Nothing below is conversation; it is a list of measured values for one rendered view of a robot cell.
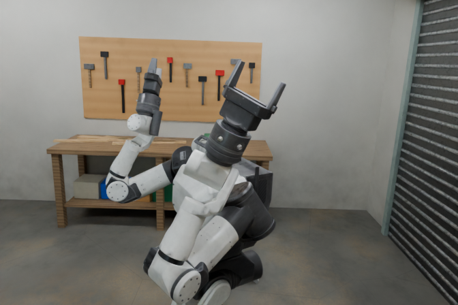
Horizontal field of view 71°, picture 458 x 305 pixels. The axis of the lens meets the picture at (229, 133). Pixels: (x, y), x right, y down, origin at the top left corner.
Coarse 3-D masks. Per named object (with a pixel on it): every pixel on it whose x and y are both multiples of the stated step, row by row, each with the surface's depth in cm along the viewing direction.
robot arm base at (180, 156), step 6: (174, 150) 128; (180, 150) 127; (186, 150) 126; (192, 150) 125; (174, 156) 125; (180, 156) 125; (186, 156) 124; (174, 162) 123; (180, 162) 122; (186, 162) 121; (174, 168) 121; (174, 174) 124
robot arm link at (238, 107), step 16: (224, 96) 70; (240, 96) 68; (224, 112) 70; (240, 112) 68; (256, 112) 66; (272, 112) 67; (224, 128) 69; (240, 128) 69; (256, 128) 71; (224, 144) 69; (240, 144) 69
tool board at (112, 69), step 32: (96, 64) 353; (128, 64) 353; (160, 64) 353; (192, 64) 353; (224, 64) 353; (256, 64) 353; (96, 96) 360; (128, 96) 360; (160, 96) 360; (192, 96) 361; (256, 96) 361
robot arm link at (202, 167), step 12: (192, 156) 73; (204, 156) 73; (216, 156) 70; (228, 156) 69; (240, 156) 72; (192, 168) 72; (204, 168) 72; (216, 168) 71; (228, 168) 73; (204, 180) 73; (216, 180) 72
